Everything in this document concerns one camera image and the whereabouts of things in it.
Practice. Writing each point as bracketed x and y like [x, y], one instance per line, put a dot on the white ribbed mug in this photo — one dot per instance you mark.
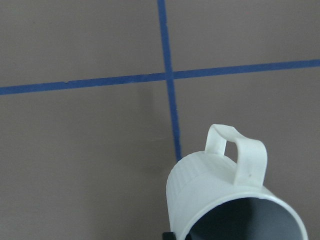
[219, 193]

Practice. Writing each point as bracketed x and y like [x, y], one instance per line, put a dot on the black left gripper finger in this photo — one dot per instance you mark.
[168, 236]

